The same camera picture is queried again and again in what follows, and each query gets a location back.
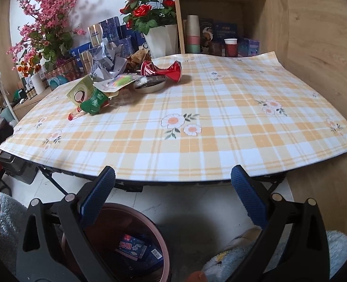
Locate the dark box with white bird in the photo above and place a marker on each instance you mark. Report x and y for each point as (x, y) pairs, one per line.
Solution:
(205, 32)

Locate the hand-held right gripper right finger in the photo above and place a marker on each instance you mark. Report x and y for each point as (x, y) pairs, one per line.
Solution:
(246, 194)

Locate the stack of pastel paper cups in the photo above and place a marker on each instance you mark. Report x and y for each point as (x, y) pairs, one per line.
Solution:
(192, 32)

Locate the grey plush slipper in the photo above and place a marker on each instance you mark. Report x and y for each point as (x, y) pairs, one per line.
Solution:
(235, 255)

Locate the white flower pot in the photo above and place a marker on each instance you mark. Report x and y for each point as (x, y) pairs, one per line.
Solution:
(161, 41)

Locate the red cup with white lid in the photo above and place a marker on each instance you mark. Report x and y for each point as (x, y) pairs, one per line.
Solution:
(231, 49)

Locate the black plastic crate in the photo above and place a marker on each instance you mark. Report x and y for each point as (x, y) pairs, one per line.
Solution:
(17, 169)

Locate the dark blue box white label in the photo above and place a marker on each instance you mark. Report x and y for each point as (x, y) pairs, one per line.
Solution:
(141, 45)

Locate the orange flowers in white vase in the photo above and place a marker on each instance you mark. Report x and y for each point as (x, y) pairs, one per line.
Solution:
(38, 82)

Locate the gold blue gift box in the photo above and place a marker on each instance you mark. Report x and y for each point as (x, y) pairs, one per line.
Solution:
(108, 29)
(129, 47)
(86, 60)

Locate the wooden shelf unit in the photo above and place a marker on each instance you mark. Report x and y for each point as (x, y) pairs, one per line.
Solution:
(249, 14)

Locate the brown jar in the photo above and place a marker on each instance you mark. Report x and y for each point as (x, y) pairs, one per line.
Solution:
(216, 49)

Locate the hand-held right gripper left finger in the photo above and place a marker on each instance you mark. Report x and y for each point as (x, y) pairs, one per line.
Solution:
(98, 192)

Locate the yellow plaid floral tablecloth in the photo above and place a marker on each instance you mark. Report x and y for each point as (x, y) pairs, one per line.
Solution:
(220, 117)

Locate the grey fluffy rug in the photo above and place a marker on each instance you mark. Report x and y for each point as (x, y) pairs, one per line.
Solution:
(10, 214)

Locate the blue purple small box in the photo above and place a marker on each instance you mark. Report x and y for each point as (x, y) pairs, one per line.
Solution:
(249, 47)

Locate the colourful patterned box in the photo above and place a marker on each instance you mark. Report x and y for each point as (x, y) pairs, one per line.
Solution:
(63, 69)

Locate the clear blister pack with card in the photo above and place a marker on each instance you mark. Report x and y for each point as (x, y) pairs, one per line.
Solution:
(117, 81)

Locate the brown round bin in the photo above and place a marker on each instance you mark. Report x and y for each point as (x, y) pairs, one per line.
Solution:
(145, 218)

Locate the red artificial rose plant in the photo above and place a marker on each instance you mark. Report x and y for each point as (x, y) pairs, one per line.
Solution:
(144, 11)

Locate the brown paper bag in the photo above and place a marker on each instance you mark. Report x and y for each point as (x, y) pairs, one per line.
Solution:
(138, 57)

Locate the pink artificial blossom branches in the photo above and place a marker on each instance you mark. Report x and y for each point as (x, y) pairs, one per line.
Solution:
(47, 14)

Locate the crushed red can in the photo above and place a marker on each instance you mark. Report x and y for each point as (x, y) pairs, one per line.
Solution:
(167, 72)

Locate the teal patterned box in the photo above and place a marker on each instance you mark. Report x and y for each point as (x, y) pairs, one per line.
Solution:
(57, 82)

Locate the row of small brown bottles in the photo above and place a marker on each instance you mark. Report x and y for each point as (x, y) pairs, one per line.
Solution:
(29, 92)

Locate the flat dark blue box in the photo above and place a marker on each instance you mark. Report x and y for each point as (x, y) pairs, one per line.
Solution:
(81, 48)

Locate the white blue paper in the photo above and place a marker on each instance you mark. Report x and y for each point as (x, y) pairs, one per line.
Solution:
(108, 58)

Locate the red white packet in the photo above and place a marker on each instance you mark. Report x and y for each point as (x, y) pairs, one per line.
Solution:
(73, 115)

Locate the white bowl with black band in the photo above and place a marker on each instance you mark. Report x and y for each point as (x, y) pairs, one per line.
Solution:
(148, 87)

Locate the cream green snack wrapper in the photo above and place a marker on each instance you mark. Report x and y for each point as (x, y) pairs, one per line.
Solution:
(79, 92)

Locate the green leafy plant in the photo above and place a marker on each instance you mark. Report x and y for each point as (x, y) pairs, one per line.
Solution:
(56, 39)

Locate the blue printed packet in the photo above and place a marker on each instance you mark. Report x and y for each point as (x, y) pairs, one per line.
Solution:
(132, 248)

